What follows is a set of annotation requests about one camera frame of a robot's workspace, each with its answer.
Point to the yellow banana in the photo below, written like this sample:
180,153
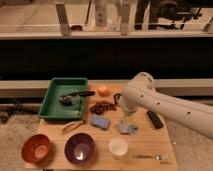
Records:
71,126

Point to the purple bowl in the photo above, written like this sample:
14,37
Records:
79,148

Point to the white cup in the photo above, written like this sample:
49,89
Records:
118,147

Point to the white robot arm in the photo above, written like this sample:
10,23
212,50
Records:
140,92

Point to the black rectangular block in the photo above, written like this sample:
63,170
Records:
155,119

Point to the green plastic tray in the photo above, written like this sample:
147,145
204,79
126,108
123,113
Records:
52,110

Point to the crumpled blue cloth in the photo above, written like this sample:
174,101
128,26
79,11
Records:
127,129

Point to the orange bowl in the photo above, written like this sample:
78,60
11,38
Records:
36,148

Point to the blue sponge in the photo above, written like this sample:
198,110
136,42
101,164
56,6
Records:
100,122

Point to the wooden board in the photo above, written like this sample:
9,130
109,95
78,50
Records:
147,141

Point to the black handled ladle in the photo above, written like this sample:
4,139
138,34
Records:
67,98

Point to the metal cup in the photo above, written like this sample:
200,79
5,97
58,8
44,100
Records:
116,98

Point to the bunch of dark grapes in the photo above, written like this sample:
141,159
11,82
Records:
101,107

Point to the orange fruit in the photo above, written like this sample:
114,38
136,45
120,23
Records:
103,91

